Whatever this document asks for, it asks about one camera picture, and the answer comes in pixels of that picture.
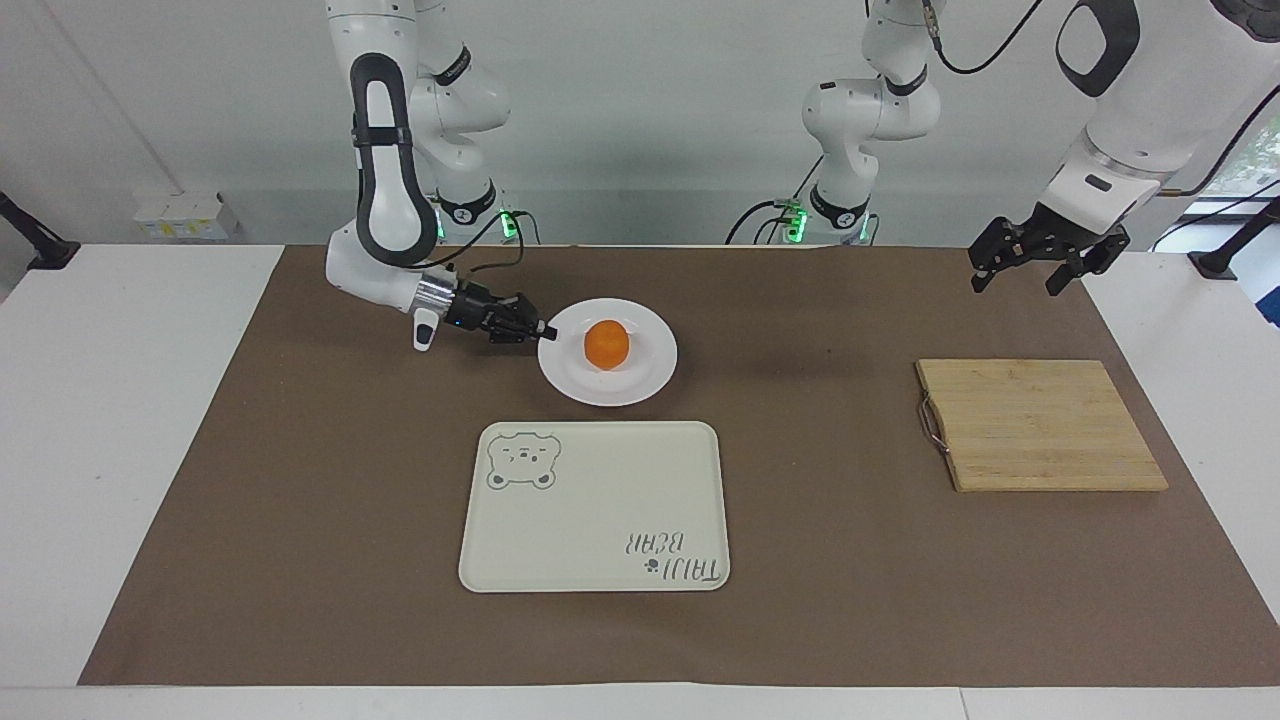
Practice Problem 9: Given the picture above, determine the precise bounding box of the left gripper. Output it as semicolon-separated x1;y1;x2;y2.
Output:
967;203;1132;297

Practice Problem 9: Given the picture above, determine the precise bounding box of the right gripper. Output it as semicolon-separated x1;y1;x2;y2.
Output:
451;281;559;347

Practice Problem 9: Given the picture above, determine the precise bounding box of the white round plate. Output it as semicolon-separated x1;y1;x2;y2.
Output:
537;297;679;408

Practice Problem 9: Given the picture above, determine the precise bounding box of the orange fruit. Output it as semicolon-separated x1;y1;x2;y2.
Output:
584;319;632;372

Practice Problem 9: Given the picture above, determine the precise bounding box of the wooden cutting board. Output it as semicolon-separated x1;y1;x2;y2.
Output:
915;358;1170;494

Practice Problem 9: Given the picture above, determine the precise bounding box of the black stand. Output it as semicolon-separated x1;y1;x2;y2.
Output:
0;191;82;272
1188;197;1280;280

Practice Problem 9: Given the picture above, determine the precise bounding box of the cream tray with bear print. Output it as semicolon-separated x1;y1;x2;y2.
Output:
458;420;732;595

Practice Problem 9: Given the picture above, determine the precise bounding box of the black cable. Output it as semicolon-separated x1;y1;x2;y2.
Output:
921;0;1047;78
726;154;827;247
1165;82;1280;197
432;208;529;280
1149;177;1280;254

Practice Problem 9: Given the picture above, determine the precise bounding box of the white wall socket box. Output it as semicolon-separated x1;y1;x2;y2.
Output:
132;189;242;242

